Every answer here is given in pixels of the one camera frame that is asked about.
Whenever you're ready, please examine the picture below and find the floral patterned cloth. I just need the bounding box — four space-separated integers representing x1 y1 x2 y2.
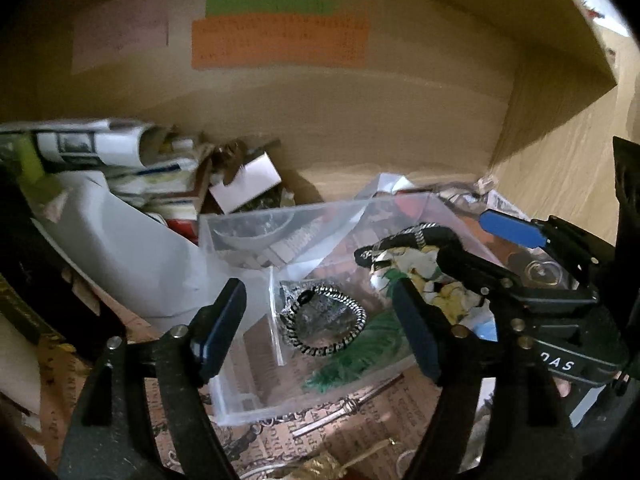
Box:
370 246 492 328

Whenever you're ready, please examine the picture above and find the black chain-trimmed hat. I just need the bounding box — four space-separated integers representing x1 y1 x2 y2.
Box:
354 222 462 268

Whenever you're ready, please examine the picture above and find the green knitted cloth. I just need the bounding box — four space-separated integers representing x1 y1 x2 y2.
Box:
304 271 410 394

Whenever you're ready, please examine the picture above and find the white paper sheet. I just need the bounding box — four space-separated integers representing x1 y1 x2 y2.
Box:
34 171 229 330

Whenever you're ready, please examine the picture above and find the clear plastic bin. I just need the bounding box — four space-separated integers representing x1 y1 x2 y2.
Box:
200 193 492 426

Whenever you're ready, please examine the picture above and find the small cardboard box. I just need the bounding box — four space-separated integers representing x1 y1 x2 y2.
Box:
209 154 282 214

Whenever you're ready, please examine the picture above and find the rolled newspaper stack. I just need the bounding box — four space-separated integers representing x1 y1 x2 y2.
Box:
1 118 213 221

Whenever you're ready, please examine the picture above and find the orange sticky note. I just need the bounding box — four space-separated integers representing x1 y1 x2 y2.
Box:
191 13 370 70

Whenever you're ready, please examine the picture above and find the green sticky note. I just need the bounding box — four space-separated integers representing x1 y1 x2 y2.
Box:
205 0 336 16

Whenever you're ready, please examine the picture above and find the pink sticky note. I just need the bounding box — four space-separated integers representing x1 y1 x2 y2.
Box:
72 0 168 74

